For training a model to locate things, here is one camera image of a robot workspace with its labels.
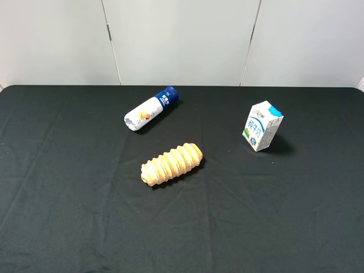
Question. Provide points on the white blue milk carton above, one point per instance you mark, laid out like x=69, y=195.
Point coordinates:
x=261, y=126

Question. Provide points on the ridged golden bread roll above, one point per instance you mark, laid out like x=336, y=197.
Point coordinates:
x=169, y=165

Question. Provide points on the white bottle blue cap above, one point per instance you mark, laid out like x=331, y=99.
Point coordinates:
x=147, y=111

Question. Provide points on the black tablecloth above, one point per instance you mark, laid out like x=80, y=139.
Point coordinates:
x=72, y=198

